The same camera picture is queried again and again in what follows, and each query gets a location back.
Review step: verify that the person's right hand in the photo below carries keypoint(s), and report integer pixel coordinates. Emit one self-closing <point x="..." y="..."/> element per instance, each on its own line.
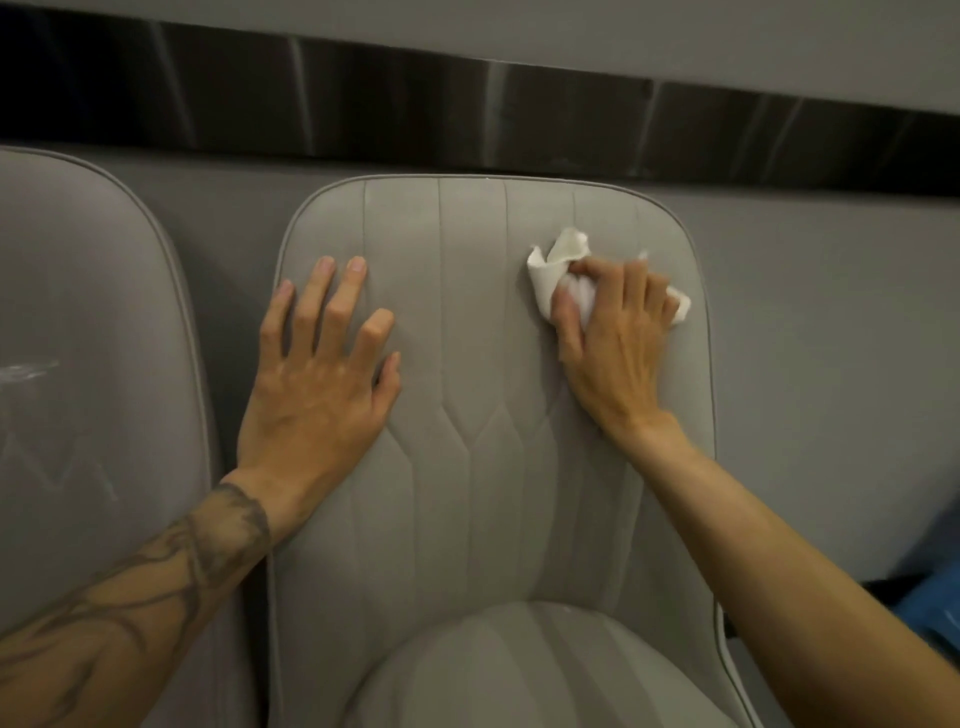
<point x="622" y="352"/>

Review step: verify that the person's left hand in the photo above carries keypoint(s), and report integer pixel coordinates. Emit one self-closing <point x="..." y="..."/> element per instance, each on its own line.
<point x="315" y="405"/>

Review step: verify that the white cleaning cloth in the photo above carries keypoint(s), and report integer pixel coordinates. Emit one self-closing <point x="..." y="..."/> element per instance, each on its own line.
<point x="555" y="259"/>

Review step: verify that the grey padded chair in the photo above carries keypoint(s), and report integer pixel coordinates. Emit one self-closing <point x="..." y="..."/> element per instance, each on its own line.
<point x="90" y="337"/>
<point x="480" y="525"/>

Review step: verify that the person's left forearm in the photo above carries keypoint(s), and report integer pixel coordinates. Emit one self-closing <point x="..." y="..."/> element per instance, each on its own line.
<point x="127" y="615"/>

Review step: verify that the person's right forearm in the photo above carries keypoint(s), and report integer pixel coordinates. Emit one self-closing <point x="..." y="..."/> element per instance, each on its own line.
<point x="795" y="585"/>

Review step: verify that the blue plastic stool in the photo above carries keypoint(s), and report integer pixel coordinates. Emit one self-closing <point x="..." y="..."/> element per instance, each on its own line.
<point x="941" y="615"/>

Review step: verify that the black metal wall strip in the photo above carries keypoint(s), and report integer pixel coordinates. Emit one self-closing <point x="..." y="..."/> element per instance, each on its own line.
<point x="450" y="105"/>

